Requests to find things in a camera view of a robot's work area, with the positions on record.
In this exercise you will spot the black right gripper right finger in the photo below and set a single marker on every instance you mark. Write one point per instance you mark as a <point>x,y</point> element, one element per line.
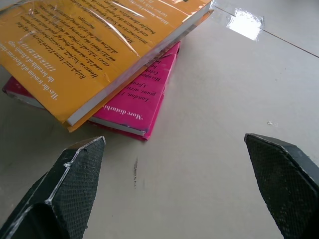
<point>286,184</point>

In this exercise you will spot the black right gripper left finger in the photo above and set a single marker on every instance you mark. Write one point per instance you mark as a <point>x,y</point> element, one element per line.
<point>64,189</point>

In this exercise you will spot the pink paperback book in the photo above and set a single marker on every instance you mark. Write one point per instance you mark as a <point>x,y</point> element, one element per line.
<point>139,104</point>

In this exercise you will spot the orange paperback book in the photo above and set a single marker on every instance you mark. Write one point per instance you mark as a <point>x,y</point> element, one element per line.
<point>82,57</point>

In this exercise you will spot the clear tape patch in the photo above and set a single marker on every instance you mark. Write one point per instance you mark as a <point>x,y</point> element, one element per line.
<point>245,22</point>

